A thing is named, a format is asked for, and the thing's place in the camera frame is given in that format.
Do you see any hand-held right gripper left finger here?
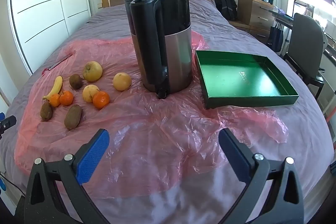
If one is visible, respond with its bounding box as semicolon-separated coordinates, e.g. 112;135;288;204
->
14;128;111;224

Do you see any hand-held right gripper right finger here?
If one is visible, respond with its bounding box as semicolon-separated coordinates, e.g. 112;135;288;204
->
218;128;306;224

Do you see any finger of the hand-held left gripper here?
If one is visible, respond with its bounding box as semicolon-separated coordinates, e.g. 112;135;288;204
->
0;115;17;139

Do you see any brown kiwi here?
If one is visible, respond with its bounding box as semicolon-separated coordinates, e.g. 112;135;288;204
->
64;104;82;130
69;74;83;90
40;102;53;122

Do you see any small orange mandarin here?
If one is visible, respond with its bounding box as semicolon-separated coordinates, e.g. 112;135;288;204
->
49;93;61;107

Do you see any large orange mandarin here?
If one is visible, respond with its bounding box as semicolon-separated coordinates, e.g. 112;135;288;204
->
93;91;110;109

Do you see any yellow banana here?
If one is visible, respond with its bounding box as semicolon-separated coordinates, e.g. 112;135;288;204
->
42;76;64;101

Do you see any orange mandarin with stem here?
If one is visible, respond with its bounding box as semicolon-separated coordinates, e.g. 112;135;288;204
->
59;90;74;106

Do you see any striped yellow pepino melon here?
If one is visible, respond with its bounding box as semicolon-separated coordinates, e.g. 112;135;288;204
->
82;84;100;103

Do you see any green rectangular tray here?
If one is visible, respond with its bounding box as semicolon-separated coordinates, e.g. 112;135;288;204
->
195;50;300;109

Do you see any round yellow citrus fruit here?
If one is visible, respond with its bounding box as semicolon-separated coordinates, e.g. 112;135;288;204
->
113;72;132;91

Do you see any yellow-red apple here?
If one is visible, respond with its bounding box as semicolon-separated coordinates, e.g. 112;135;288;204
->
83;61;103;82

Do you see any pink plastic sheet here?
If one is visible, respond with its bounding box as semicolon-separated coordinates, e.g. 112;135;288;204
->
14;30;289;199

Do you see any black and steel electric kettle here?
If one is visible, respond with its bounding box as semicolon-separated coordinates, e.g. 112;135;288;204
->
124;0;193;99

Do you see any white wardrobe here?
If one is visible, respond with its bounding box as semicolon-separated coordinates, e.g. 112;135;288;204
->
9;0;92;75

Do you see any black shopping bag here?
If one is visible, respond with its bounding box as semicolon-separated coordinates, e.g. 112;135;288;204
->
266;22;285;52

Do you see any grey chair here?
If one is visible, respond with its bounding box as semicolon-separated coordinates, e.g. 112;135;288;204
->
282;13;326;98

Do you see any wooden dresser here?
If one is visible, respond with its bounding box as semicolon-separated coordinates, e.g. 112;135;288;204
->
228;0;276;43

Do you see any glass desk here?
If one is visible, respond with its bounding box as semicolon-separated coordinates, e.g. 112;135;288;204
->
273;7;336;56

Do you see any black backpack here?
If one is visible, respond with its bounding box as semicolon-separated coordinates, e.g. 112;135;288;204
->
215;0;238;21

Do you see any black cable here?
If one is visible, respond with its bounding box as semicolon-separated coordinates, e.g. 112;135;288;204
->
0;173;25;197

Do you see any red plastic bag drawstring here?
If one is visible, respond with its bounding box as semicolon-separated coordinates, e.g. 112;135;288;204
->
42;54;72;75

